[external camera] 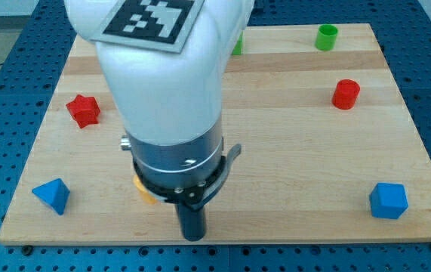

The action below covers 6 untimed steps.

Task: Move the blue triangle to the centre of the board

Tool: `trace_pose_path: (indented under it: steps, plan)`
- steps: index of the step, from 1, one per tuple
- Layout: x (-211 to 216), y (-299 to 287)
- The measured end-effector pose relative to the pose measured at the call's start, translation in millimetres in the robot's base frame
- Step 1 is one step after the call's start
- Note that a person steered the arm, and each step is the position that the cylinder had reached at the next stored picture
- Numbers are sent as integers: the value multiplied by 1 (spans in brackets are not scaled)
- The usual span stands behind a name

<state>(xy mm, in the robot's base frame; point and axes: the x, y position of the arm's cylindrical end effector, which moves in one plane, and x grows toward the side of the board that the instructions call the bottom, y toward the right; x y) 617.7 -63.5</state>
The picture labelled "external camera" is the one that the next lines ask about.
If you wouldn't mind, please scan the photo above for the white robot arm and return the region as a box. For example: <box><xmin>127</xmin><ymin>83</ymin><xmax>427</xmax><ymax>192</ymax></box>
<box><xmin>65</xmin><ymin>0</ymin><xmax>254</xmax><ymax>189</ymax></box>

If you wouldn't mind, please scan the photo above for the green block behind arm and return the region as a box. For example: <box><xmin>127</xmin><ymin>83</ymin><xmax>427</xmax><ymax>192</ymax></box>
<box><xmin>231</xmin><ymin>32</ymin><xmax>243</xmax><ymax>55</ymax></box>

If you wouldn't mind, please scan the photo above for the wooden board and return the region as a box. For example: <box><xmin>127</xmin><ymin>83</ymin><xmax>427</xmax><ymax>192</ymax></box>
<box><xmin>0</xmin><ymin>24</ymin><xmax>431</xmax><ymax>246</ymax></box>

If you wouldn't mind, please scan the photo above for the blue triangle block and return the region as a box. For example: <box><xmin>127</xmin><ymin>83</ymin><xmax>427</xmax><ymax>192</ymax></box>
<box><xmin>32</xmin><ymin>178</ymin><xmax>70</xmax><ymax>215</ymax></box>

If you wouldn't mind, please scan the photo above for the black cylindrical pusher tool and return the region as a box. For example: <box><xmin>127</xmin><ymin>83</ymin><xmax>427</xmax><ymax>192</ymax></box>
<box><xmin>175</xmin><ymin>203</ymin><xmax>207</xmax><ymax>242</ymax></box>

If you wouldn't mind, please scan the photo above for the yellow block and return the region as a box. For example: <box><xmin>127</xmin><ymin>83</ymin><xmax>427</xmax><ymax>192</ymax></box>
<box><xmin>133</xmin><ymin>175</ymin><xmax>158</xmax><ymax>205</ymax></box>

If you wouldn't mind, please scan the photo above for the black and white fiducial tag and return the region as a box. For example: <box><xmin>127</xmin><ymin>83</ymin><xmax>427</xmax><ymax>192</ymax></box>
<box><xmin>90</xmin><ymin>0</ymin><xmax>204</xmax><ymax>54</ymax></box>

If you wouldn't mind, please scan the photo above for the red star block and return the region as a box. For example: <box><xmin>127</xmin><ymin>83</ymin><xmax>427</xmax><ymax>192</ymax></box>
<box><xmin>66</xmin><ymin>94</ymin><xmax>100</xmax><ymax>128</ymax></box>

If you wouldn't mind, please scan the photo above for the red cylinder block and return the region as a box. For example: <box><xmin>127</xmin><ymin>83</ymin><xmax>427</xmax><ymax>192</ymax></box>
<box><xmin>331</xmin><ymin>79</ymin><xmax>360</xmax><ymax>110</ymax></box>

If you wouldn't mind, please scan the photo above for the green cylinder block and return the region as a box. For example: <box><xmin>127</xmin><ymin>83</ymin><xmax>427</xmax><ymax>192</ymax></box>
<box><xmin>315</xmin><ymin>24</ymin><xmax>338</xmax><ymax>51</ymax></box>

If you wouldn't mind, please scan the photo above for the blue cube block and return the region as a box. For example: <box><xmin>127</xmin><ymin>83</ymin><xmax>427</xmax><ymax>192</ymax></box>
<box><xmin>369</xmin><ymin>182</ymin><xmax>408</xmax><ymax>220</ymax></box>

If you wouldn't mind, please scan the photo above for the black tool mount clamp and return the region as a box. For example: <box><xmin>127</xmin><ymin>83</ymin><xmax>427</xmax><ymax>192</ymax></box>
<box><xmin>134</xmin><ymin>144</ymin><xmax>242</xmax><ymax>210</ymax></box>

